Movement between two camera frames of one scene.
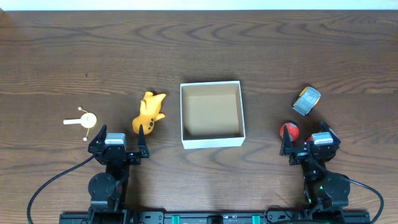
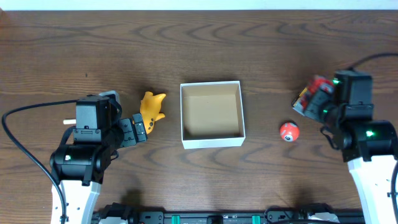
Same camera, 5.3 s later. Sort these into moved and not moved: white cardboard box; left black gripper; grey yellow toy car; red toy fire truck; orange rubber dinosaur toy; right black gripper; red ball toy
Moved: right black gripper; red toy fire truck; left black gripper
Not moved: grey yellow toy car; red ball toy; orange rubber dinosaur toy; white cardboard box
